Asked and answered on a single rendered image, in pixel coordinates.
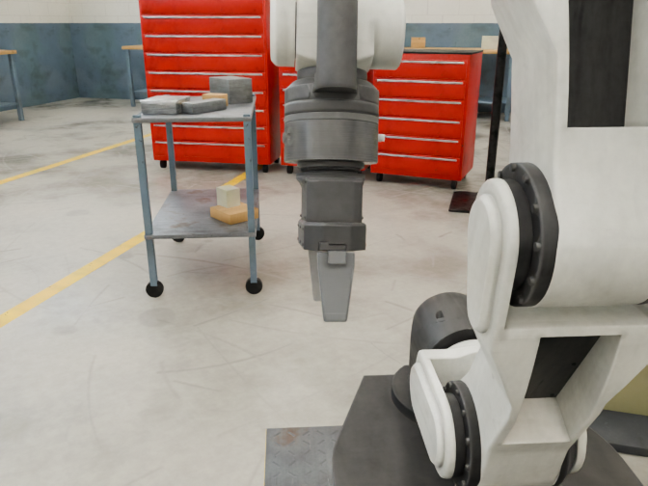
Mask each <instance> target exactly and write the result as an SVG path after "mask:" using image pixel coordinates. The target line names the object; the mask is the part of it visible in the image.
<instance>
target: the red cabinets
mask: <svg viewBox="0 0 648 486"><path fill-rule="evenodd" d="M138 1H139V11H140V21H141V31H142V41H143V50H144V61H145V71H146V80H147V90H148V98H150V97H153V96H156V95H190V96H202V95H204V94H209V93H210V88H209V77H216V76H238V77H246V78H252V90H253V94H255V96H256V146H257V163H258V164H260V165H263V166H262V170H263V172H264V173H268V165H271V164H272V163H273V162H275V163H279V161H280V157H281V165H286V166H287V168H286V170H287V173H288V174H292V173H293V166H297V164H291V163H285V162H284V143H283V133H284V90H285V89H286V88H287V87H288V86H289V85H290V84H291V83H292V82H294V81H295V80H297V71H296V70H295V64H294V67H278V66H276V65H275V64H274V63H273V62H272V61H271V56H270V0H138ZM483 51H484V50H458V49H403V55H402V59H401V63H400V65H399V67H398V68H397V69H396V70H391V69H370V70H369V71H368V73H367V81H368V82H370V83H371V84H372V85H373V86H374V87H375V88H376V89H377V90H378V91H379V125H378V134H384V135H385V142H378V163H377V164H372V165H364V168H363V169H362V170H361V171H360V172H358V174H361V173H362V171H364V170H365V169H366V168H368V169H370V172H371V173H377V176H376V180H377V181H382V179H383V174H388V175H398V176H417V177H427V178H436V179H447V180H451V189H456V186H457V181H461V180H462V179H463V178H466V174H467V173H468V172H469V171H470V170H471V168H472V167H473V154H474V143H475V131H476V120H477V109H478V98H479V86H480V75H481V64H482V52H483ZM172 126H173V136H174V148H175V161H190V162H213V163H236V164H245V148H244V126H243V121H214V122H172ZM150 129H151V139H152V149H153V159H154V160H160V167H161V168H166V167H167V161H169V155H168V145H167V133H166V123H165V122H151V123H150Z"/></svg>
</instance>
